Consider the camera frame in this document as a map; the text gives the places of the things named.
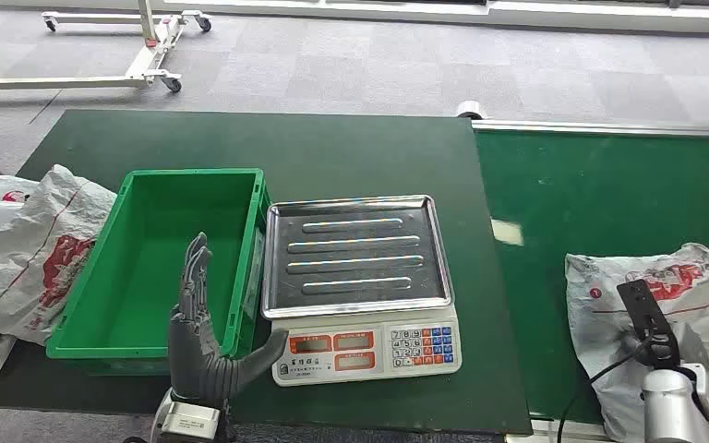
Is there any steel scale tray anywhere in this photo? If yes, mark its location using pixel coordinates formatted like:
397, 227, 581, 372
261, 195, 455, 321

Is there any grey mailer bag, red print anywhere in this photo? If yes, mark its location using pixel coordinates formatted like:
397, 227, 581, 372
0, 164, 117, 347

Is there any right wrist camera unit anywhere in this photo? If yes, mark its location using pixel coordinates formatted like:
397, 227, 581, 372
616, 280, 681, 370

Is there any metal conveyor roller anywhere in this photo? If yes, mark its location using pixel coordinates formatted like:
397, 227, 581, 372
455, 101, 487, 121

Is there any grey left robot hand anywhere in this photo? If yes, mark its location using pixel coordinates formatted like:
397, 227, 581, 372
167, 232, 290, 405

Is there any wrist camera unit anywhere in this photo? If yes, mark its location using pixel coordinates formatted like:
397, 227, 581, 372
157, 400, 222, 443
616, 280, 681, 370

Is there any grey mailer bag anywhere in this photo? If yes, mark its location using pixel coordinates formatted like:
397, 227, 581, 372
565, 242, 709, 443
0, 164, 117, 347

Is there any left wrist camera unit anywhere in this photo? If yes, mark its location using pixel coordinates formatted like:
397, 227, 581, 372
157, 400, 222, 443

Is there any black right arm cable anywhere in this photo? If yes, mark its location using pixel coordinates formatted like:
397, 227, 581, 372
556, 332, 658, 443

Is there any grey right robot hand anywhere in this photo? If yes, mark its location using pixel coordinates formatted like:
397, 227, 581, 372
667, 321, 709, 370

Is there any white wheeled stand frame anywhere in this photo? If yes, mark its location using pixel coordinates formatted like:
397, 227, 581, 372
0, 0, 213, 101

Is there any green plastic crate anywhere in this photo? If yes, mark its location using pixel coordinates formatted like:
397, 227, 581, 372
46, 168, 272, 376

